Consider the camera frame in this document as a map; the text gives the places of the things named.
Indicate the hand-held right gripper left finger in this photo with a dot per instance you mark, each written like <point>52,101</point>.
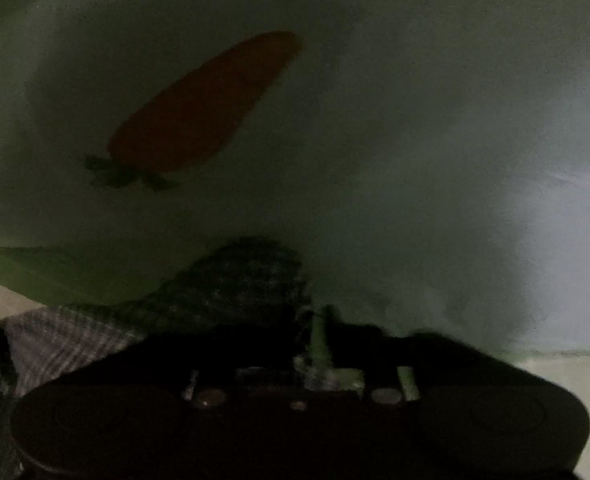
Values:
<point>245,360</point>

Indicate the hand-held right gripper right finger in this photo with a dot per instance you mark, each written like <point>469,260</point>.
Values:
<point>375,360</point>

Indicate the checked shirt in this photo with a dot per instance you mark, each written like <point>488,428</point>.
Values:
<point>215,290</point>

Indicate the green grid bed sheet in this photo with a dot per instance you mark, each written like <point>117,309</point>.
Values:
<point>575,370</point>

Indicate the carrot print quilt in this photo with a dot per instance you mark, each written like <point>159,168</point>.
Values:
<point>375,135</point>

